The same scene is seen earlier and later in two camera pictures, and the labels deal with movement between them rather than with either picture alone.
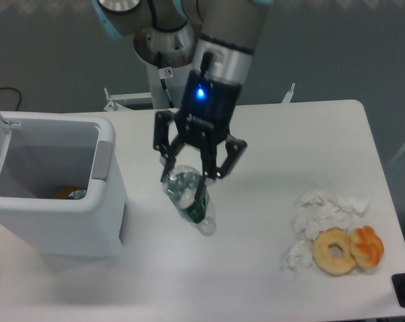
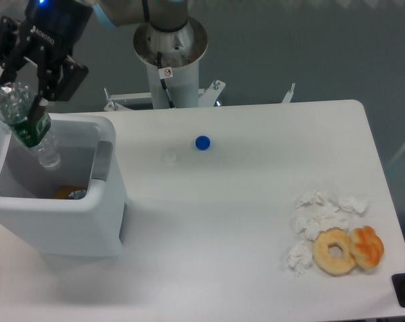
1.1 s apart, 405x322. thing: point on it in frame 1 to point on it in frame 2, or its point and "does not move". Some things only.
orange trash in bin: x=64 y=192 does not move
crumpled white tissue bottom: x=299 y=257 does not move
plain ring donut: x=333 y=266 does not move
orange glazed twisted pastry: x=366 y=246 does not move
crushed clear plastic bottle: x=181 y=188 to x=18 y=106
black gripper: x=209 y=106 to x=50 y=31
